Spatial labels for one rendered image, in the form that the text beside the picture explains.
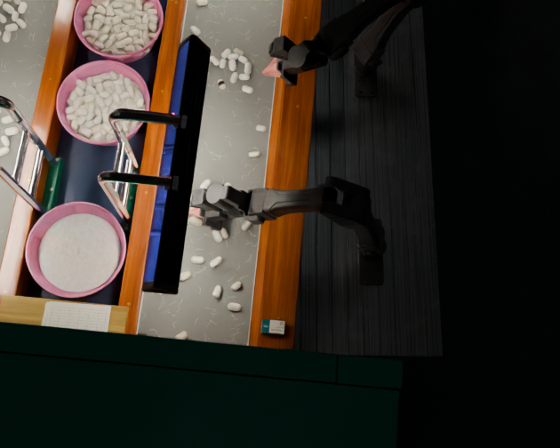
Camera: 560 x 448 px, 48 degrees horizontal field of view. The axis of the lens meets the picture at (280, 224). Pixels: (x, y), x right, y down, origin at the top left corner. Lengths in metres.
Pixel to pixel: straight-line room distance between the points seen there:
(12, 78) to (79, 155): 0.29
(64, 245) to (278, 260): 0.59
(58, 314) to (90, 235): 0.24
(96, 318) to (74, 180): 0.44
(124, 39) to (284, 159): 0.62
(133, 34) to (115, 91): 0.19
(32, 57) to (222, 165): 0.66
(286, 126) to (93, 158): 0.58
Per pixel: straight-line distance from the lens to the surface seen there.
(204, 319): 1.74
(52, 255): 1.85
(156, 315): 1.75
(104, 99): 1.99
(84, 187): 1.95
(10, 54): 2.11
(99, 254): 1.82
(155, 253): 1.41
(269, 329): 1.69
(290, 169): 1.82
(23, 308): 1.79
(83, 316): 1.75
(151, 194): 1.81
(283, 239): 1.76
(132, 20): 2.09
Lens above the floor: 2.46
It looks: 74 degrees down
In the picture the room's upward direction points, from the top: 13 degrees clockwise
